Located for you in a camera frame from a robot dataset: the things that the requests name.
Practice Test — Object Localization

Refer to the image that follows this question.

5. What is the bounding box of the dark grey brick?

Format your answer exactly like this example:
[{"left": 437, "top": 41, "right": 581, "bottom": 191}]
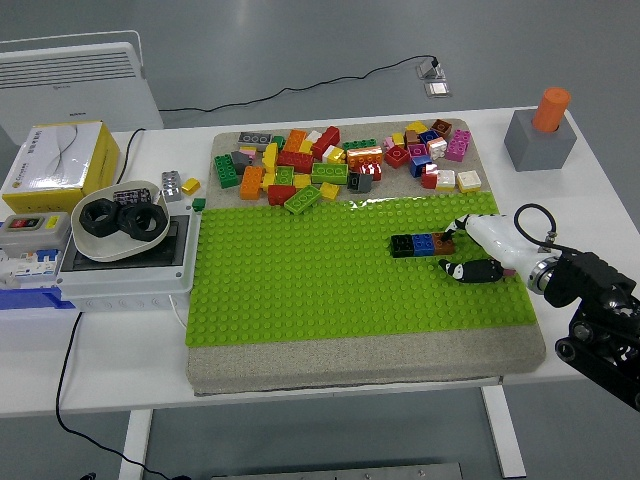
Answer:
[{"left": 346, "top": 171, "right": 374, "bottom": 195}]

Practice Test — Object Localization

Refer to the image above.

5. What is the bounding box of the white table leg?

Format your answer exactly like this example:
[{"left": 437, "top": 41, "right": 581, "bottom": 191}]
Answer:
[
  {"left": 480, "top": 387, "right": 527, "bottom": 479},
  {"left": 118, "top": 409, "right": 154, "bottom": 480}
]

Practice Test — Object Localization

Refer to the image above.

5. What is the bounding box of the grey switch box red button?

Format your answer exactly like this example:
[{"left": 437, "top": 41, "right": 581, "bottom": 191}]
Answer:
[{"left": 0, "top": 210, "right": 72, "bottom": 259}]

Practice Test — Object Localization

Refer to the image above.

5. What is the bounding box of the white bowl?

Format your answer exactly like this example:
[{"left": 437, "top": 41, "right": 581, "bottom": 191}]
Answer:
[{"left": 69, "top": 178, "right": 172, "bottom": 263}]

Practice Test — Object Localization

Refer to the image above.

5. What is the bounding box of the red square brick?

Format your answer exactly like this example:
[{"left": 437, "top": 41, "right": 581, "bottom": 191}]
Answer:
[{"left": 383, "top": 144, "right": 412, "bottom": 170}]

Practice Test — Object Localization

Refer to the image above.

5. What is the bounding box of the orange cylinder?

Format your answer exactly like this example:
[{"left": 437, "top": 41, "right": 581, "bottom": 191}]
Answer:
[{"left": 531, "top": 87, "right": 572, "bottom": 134}]

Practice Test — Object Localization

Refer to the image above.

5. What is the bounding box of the light green long brick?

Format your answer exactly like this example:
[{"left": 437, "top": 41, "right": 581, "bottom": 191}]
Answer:
[
  {"left": 310, "top": 162, "right": 350, "bottom": 185},
  {"left": 283, "top": 183, "right": 323, "bottom": 216}
]

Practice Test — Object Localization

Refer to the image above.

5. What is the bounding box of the green studded baseplate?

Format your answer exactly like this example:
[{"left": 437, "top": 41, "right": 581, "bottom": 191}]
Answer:
[{"left": 183, "top": 192, "right": 539, "bottom": 349}]

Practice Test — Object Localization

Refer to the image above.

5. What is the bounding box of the tall red brick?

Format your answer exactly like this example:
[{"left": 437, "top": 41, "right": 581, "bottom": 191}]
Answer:
[{"left": 310, "top": 125, "right": 341, "bottom": 161}]

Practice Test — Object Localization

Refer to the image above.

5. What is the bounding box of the grey block holder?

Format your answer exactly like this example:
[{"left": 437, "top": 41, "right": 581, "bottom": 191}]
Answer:
[{"left": 503, "top": 110, "right": 577, "bottom": 173}]

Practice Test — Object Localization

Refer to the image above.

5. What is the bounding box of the brown building brick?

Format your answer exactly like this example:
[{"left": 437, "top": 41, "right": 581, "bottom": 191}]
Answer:
[{"left": 430, "top": 232, "right": 457, "bottom": 256}]

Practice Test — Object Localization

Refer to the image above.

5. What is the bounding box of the silver grey building brick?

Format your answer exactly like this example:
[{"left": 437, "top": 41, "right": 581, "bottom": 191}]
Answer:
[{"left": 159, "top": 169, "right": 184, "bottom": 203}]

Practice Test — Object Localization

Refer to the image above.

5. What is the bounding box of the black table cable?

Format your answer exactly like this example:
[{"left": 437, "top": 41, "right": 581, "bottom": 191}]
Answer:
[{"left": 54, "top": 128, "right": 169, "bottom": 480}]

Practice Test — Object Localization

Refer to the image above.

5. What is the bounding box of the magenta six-stud brick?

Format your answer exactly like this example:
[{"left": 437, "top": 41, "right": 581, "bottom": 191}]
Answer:
[{"left": 444, "top": 129, "right": 472, "bottom": 162}]

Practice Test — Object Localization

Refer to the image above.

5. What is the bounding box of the long red brick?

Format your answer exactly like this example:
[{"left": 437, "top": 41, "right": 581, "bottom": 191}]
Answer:
[{"left": 276, "top": 149, "right": 315, "bottom": 175}]

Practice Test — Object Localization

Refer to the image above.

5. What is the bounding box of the light grey electrical enclosure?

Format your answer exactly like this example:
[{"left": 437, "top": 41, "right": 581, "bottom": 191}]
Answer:
[{"left": 53, "top": 212, "right": 196, "bottom": 314}]

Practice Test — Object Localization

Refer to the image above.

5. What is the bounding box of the grey sloped brick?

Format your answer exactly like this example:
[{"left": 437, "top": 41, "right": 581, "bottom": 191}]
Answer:
[{"left": 230, "top": 150, "right": 255, "bottom": 176}]

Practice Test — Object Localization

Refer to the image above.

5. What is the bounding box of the dark studded block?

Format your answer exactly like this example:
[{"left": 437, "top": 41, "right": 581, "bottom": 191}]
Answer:
[{"left": 112, "top": 185, "right": 154, "bottom": 206}]

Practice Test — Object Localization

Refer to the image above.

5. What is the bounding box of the black building brick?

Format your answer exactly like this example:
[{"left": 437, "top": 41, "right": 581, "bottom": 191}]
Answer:
[{"left": 389, "top": 234, "right": 416, "bottom": 260}]

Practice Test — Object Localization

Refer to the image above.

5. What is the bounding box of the grey-brown mat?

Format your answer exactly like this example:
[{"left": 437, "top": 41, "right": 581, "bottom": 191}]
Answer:
[{"left": 185, "top": 117, "right": 547, "bottom": 397}]

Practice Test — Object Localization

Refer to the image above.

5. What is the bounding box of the open floor socket with plug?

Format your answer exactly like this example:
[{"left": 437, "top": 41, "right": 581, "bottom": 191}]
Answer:
[{"left": 415, "top": 55, "right": 447, "bottom": 81}]

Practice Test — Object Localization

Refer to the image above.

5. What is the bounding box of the yellow and white cardboard box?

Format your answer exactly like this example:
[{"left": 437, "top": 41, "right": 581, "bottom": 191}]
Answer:
[{"left": 0, "top": 119, "right": 122, "bottom": 216}]

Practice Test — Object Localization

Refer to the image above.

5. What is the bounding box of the white panel heater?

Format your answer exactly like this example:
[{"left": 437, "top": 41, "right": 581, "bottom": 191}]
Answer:
[{"left": 0, "top": 29, "right": 166, "bottom": 146}]

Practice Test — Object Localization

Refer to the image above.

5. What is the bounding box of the robot right hand white shell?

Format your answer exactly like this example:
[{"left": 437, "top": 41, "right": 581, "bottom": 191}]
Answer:
[{"left": 438, "top": 213, "right": 544, "bottom": 285}]

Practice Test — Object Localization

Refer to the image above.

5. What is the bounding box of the long orange brick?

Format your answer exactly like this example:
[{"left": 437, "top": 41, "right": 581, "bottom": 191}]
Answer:
[{"left": 345, "top": 146, "right": 385, "bottom": 170}]

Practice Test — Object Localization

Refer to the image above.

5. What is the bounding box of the blue plastic box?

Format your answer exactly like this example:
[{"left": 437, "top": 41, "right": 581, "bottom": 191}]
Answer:
[{"left": 0, "top": 285, "right": 76, "bottom": 312}]

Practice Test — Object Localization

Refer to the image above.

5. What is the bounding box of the black floor cable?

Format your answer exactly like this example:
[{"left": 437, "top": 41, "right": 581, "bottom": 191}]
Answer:
[{"left": 157, "top": 54, "right": 441, "bottom": 114}]

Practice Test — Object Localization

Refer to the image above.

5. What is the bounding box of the large black hex nut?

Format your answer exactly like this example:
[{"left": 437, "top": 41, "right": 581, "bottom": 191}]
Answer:
[
  {"left": 79, "top": 196, "right": 121, "bottom": 236},
  {"left": 115, "top": 202, "right": 166, "bottom": 243}
]

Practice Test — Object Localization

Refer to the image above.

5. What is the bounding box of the thin white cable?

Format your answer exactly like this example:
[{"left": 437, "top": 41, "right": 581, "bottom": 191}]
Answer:
[{"left": 167, "top": 294, "right": 187, "bottom": 331}]

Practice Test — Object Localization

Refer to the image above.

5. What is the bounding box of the white blue circuit breaker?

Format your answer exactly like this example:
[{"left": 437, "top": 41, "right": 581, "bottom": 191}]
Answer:
[{"left": 0, "top": 244, "right": 64, "bottom": 291}]

